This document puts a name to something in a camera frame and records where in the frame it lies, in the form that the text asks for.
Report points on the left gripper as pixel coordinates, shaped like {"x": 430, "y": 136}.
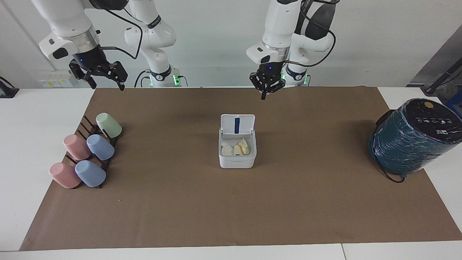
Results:
{"x": 270, "y": 70}

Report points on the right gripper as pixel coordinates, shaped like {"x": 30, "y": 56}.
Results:
{"x": 88, "y": 59}

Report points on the white trash can with lid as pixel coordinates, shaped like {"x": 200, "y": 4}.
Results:
{"x": 237, "y": 159}

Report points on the white power strip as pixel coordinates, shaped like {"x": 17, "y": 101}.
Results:
{"x": 54, "y": 82}

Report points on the green cup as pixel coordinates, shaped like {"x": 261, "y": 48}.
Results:
{"x": 109, "y": 125}

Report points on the dark brown wooden cup rack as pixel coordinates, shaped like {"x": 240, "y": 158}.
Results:
{"x": 88, "y": 128}

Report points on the crumpled yellowish paper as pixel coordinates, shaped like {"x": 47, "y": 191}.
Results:
{"x": 242, "y": 147}

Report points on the blue cup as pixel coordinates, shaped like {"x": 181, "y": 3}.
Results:
{"x": 101, "y": 147}
{"x": 90, "y": 174}

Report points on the crumpled white paper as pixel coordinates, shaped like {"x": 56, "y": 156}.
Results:
{"x": 227, "y": 149}

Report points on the pink cup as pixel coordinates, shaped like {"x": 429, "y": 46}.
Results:
{"x": 77, "y": 147}
{"x": 65, "y": 175}

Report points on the black stand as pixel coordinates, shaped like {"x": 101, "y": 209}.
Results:
{"x": 7, "y": 90}
{"x": 438, "y": 81}

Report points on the teal wrapped cylinder appliance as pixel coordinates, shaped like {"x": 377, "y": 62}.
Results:
{"x": 408, "y": 144}

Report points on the blue box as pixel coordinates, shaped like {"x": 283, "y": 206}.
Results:
{"x": 455, "y": 106}

